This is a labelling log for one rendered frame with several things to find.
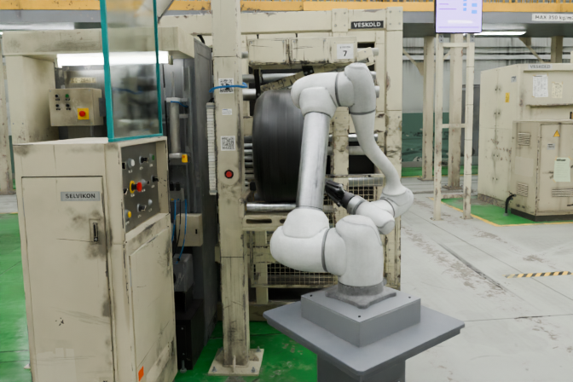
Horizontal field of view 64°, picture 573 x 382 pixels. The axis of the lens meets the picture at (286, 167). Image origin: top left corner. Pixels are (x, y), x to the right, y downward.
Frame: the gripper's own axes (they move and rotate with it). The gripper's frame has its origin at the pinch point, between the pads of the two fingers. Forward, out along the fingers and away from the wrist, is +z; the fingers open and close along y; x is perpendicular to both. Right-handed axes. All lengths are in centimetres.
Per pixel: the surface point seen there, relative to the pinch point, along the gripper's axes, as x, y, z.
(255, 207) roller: -22.7, 17.2, 23.8
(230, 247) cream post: -37, 41, 30
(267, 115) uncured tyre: -6.5, -26.7, 29.8
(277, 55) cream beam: 31, -34, 68
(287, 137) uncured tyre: -5.4, -19.9, 16.6
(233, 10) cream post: 8, -63, 71
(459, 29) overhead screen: 392, 72, 171
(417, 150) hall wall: 757, 553, 438
